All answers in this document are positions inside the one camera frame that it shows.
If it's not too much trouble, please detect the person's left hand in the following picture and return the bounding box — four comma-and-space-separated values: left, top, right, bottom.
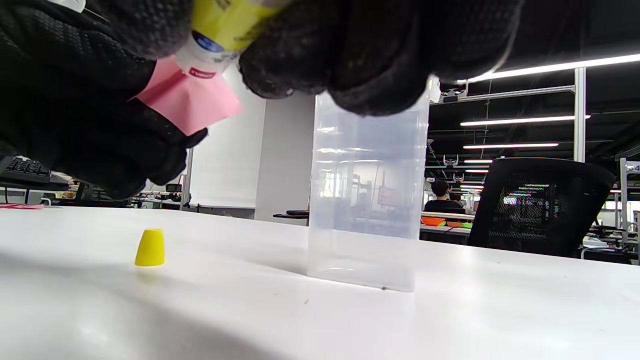
0, 0, 208, 201

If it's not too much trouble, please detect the person's right hand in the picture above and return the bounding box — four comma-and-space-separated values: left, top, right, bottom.
92, 0, 523, 117

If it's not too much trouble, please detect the black keyboard tray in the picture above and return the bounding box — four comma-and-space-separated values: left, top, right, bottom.
0, 170, 71, 192

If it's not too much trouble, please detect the orange tray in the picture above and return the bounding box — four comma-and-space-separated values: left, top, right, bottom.
421, 216, 473, 229

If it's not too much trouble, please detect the black mesh office chair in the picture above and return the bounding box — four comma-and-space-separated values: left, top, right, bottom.
466, 157, 617, 258

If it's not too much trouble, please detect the small yellow glue cap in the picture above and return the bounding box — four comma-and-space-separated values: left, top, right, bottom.
134, 229, 166, 267

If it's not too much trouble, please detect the black keyboard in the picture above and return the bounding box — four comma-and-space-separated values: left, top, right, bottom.
0, 156, 52, 185

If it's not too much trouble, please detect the pink card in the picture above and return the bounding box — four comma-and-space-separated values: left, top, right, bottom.
131, 55, 246, 137

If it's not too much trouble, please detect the clear plastic container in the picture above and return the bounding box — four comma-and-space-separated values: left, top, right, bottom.
306, 75, 432, 293

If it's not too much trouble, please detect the yellow liquid glue tube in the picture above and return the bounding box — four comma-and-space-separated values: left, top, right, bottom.
175, 0, 291, 78

